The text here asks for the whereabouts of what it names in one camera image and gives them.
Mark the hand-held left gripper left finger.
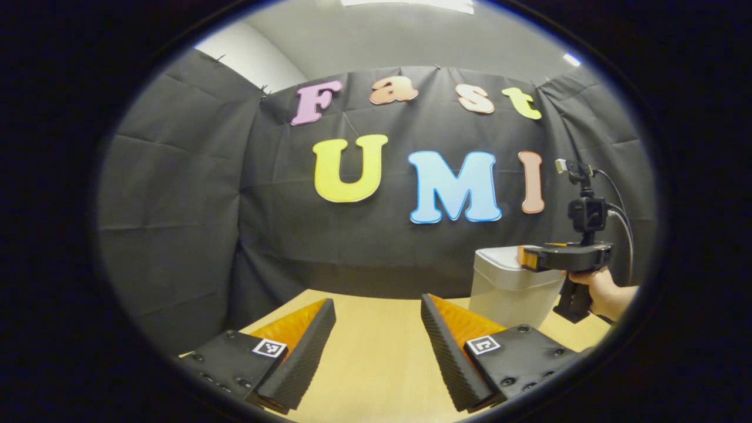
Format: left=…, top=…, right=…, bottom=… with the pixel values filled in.
left=179, top=297, right=337, bottom=415

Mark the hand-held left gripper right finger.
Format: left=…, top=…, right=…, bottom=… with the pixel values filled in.
left=420, top=293, right=582, bottom=413

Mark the white desktop garbage bin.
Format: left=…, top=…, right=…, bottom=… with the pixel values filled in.
left=468, top=245, right=566, bottom=330

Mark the wooden desktop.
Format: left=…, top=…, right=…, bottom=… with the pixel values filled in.
left=179, top=288, right=612, bottom=423

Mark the large ceiling light panel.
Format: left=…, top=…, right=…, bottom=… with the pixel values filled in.
left=340, top=0, right=475, bottom=15

